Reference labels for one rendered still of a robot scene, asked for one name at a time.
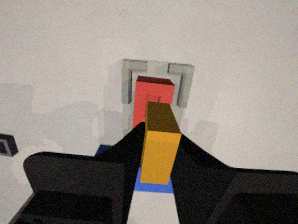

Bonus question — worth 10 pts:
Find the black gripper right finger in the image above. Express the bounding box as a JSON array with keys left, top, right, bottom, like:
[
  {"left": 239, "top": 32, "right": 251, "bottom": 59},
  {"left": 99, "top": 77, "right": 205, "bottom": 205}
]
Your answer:
[{"left": 170, "top": 134, "right": 298, "bottom": 224}]

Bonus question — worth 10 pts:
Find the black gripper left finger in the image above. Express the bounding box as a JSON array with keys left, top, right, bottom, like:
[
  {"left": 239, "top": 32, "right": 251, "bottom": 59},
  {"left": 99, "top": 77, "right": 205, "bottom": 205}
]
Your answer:
[{"left": 23, "top": 122, "right": 145, "bottom": 224}]

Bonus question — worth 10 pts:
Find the yellow rectangular block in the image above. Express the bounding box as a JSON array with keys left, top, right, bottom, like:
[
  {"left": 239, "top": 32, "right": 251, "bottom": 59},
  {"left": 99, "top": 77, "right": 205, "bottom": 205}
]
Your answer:
[{"left": 140, "top": 101, "right": 182, "bottom": 185}]

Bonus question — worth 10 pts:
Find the red long bar with two slots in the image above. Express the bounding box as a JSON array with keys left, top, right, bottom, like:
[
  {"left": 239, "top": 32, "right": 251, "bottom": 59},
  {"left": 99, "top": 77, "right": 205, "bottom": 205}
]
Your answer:
[{"left": 132, "top": 75, "right": 175, "bottom": 129}]

